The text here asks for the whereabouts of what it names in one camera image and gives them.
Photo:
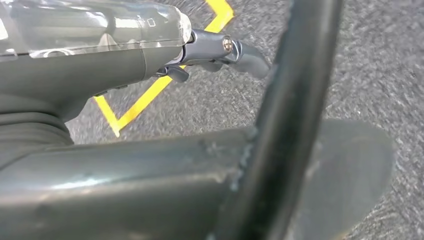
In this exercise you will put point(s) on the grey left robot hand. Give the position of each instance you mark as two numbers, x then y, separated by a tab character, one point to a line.
82	66

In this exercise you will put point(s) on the grey robot leg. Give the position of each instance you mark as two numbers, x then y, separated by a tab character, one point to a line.
116	198

